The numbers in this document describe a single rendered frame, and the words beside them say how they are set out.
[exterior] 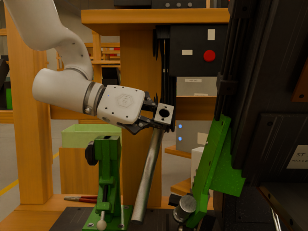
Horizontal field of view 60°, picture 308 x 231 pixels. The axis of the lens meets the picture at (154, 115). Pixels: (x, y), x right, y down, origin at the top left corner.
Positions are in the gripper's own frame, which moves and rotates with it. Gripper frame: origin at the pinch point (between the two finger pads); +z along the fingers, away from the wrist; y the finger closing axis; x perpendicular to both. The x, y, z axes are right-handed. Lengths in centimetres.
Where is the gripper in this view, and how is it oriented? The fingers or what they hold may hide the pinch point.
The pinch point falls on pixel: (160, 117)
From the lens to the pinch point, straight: 66.8
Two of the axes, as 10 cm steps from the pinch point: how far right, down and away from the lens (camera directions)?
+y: 2.2, -7.9, 5.7
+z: 9.6, 2.7, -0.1
